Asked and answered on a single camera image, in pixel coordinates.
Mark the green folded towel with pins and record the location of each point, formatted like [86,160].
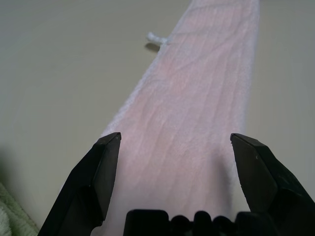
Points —
[12,211]

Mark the pink embroidered towel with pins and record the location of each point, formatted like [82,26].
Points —
[187,110]

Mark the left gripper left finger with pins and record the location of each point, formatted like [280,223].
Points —
[83,191]

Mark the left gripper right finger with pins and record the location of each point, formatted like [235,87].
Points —
[265,177]

